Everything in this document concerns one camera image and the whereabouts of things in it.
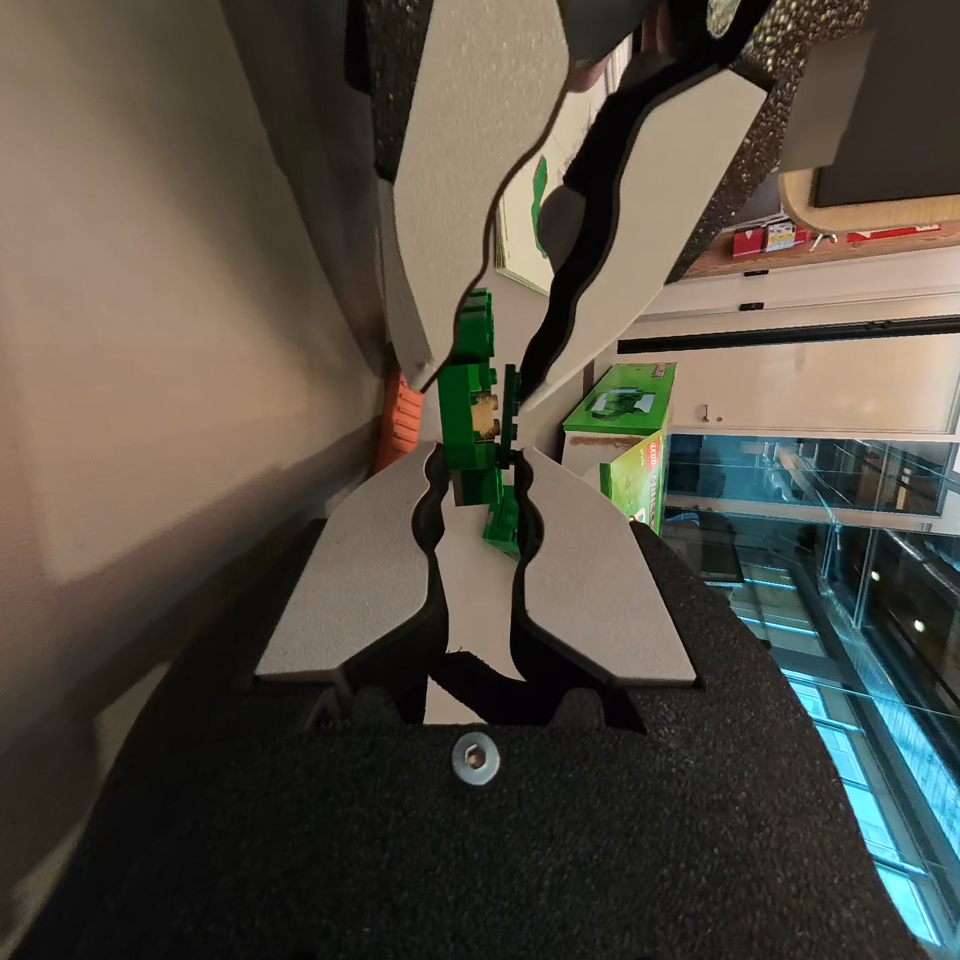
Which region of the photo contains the orange brick separator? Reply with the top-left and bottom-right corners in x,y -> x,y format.
373,371 -> 423,479

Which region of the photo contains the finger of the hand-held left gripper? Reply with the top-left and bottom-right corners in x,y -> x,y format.
391,0 -> 571,393
517,63 -> 770,415

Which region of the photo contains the white door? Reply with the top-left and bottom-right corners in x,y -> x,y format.
618,341 -> 960,444

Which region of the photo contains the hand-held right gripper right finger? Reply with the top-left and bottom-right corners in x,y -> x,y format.
510,446 -> 704,689

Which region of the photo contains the red box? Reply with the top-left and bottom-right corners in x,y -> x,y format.
732,222 -> 813,261

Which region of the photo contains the black panel with wooden frame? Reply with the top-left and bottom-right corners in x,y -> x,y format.
778,0 -> 960,235

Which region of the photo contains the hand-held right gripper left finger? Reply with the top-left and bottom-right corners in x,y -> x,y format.
253,441 -> 453,687

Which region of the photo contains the brick instruction booklet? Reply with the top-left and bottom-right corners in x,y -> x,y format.
493,97 -> 595,295

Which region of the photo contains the green brick assembly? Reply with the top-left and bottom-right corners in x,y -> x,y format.
437,288 -> 526,560

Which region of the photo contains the green cardboard toy box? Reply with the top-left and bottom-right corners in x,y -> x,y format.
562,363 -> 678,535

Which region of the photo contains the black metal post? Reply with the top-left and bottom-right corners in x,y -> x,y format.
617,316 -> 960,356

